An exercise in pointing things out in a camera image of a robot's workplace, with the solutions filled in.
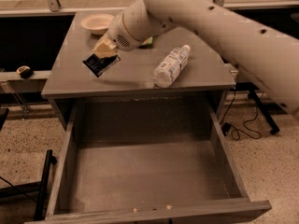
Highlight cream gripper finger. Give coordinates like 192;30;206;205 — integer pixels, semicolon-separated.
93;43;117;59
93;35;110;54

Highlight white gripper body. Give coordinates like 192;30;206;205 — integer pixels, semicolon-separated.
107;0;177;51

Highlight dark blue rxbar wrapper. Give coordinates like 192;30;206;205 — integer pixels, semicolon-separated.
83;54;120;77

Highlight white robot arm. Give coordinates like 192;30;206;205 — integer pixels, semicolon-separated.
93;0;299;117

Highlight grey cabinet with top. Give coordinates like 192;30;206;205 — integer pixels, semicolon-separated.
42;11;235;123

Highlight open grey top drawer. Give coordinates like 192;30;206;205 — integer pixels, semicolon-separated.
24;98;273;224

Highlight white paper bowl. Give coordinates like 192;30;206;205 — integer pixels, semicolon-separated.
80;14;114;35

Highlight green chip bag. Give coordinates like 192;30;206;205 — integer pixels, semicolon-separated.
140;37;153;48

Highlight clear plastic water bottle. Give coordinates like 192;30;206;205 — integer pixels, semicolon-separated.
152;45;191;88

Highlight yellow black tape measure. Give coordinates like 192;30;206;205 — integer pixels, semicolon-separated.
17;65;34;78

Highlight black metal stand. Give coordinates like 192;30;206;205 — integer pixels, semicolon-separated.
0;108;64;224

